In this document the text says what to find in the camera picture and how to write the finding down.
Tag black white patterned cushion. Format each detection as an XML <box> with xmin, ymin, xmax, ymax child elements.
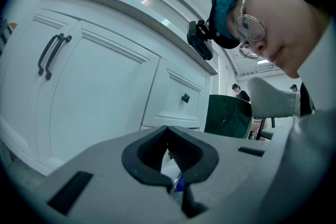
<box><xmin>0</xmin><ymin>17</ymin><xmax>12</xmax><ymax>56</ymax></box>

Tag teal black cap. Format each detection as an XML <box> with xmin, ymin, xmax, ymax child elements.
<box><xmin>211</xmin><ymin>0</ymin><xmax>253</xmax><ymax>50</ymax></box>

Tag black head-worn camera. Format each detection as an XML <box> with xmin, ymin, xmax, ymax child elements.
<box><xmin>186</xmin><ymin>19</ymin><xmax>214</xmax><ymax>61</ymax></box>

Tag round metal eyeglasses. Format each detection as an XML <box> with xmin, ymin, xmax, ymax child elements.
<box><xmin>233</xmin><ymin>0</ymin><xmax>267</xmax><ymax>61</ymax></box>

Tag blue cloth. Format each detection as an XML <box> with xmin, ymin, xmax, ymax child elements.
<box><xmin>173</xmin><ymin>173</ymin><xmax>186</xmax><ymax>194</ymax></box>

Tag cardboard box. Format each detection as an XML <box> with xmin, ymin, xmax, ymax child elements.
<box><xmin>251</xmin><ymin>117</ymin><xmax>269</xmax><ymax>132</ymax></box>

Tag black door handle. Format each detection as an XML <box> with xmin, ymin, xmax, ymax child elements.
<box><xmin>45</xmin><ymin>35</ymin><xmax>73</xmax><ymax>81</ymax></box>
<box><xmin>37</xmin><ymin>33</ymin><xmax>65</xmax><ymax>77</ymax></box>

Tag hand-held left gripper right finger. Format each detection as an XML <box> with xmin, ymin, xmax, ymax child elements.
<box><xmin>167</xmin><ymin>125</ymin><xmax>271</xmax><ymax>224</ymax></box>

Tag person's black printed top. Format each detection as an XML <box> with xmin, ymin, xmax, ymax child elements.
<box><xmin>299</xmin><ymin>81</ymin><xmax>316</xmax><ymax>118</ymax></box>

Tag grey chair black legs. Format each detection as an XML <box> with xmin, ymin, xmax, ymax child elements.
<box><xmin>246</xmin><ymin>76</ymin><xmax>302</xmax><ymax>141</ymax></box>

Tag white vanity cabinet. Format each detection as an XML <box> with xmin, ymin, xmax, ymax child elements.
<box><xmin>0</xmin><ymin>0</ymin><xmax>220</xmax><ymax>177</ymax></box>

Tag person's head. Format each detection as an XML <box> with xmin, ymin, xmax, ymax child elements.
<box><xmin>208</xmin><ymin>0</ymin><xmax>332</xmax><ymax>80</ymax></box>

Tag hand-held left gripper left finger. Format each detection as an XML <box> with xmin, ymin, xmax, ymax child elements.
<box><xmin>46</xmin><ymin>125</ymin><xmax>182</xmax><ymax>224</ymax></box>

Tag white cabinet door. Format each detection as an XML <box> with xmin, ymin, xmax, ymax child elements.
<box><xmin>36</xmin><ymin>19</ymin><xmax>161</xmax><ymax>169</ymax></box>
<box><xmin>0</xmin><ymin>7</ymin><xmax>81</xmax><ymax>164</ymax></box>

